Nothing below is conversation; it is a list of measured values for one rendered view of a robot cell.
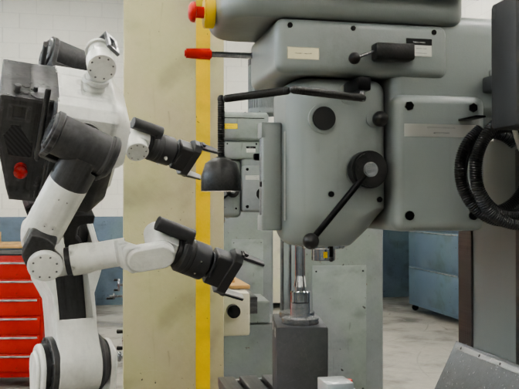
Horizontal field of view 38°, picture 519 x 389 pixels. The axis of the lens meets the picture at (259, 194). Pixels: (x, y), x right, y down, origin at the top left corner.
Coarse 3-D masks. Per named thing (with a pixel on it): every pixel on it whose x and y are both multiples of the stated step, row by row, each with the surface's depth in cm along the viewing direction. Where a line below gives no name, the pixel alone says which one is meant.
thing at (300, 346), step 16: (288, 320) 178; (304, 320) 177; (320, 320) 185; (288, 336) 175; (304, 336) 175; (320, 336) 175; (288, 352) 175; (304, 352) 175; (320, 352) 175; (288, 368) 175; (304, 368) 175; (320, 368) 175; (288, 384) 175; (304, 384) 175
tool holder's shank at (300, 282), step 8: (296, 248) 181; (296, 256) 181; (304, 256) 181; (296, 264) 181; (304, 264) 181; (296, 272) 181; (304, 272) 181; (296, 280) 181; (304, 280) 181; (296, 288) 181; (304, 288) 181
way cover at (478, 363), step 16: (464, 352) 167; (480, 352) 161; (448, 368) 170; (464, 368) 164; (480, 368) 158; (496, 368) 153; (512, 368) 148; (448, 384) 167; (464, 384) 161; (480, 384) 156; (496, 384) 151; (512, 384) 146
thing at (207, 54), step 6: (186, 54) 153; (192, 54) 154; (198, 54) 154; (204, 54) 154; (210, 54) 154; (216, 54) 155; (222, 54) 155; (228, 54) 155; (234, 54) 156; (240, 54) 156; (246, 54) 156; (252, 54) 156
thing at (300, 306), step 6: (294, 300) 180; (300, 300) 179; (306, 300) 180; (294, 306) 180; (300, 306) 179; (306, 306) 180; (294, 312) 180; (300, 312) 179; (306, 312) 180; (294, 318) 180; (300, 318) 179; (306, 318) 180
